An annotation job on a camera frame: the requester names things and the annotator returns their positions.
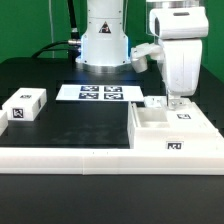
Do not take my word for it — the white block at left edge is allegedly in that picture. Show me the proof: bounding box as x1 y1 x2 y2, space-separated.
0 110 8 136

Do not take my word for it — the black cable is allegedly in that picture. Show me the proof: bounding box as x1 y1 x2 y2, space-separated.
31 0 83 59

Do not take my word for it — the white cabinet door panel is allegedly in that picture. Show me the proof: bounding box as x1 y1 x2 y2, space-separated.
2 88 47 121

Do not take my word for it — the white cabinet body box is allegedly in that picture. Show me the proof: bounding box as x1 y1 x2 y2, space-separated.
127 96 224 152

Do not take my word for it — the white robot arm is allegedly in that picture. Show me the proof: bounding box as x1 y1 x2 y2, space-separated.
149 0 209 109

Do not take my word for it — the white fiducial marker sheet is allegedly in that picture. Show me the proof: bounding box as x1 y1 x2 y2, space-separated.
56 84 144 102

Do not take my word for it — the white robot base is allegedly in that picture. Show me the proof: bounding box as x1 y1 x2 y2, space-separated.
76 0 130 74

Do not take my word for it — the white L-shaped fence frame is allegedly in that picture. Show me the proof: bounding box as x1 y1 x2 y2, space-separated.
0 147 224 175

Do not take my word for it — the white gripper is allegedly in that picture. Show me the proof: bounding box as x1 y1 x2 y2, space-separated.
158 39 202 109

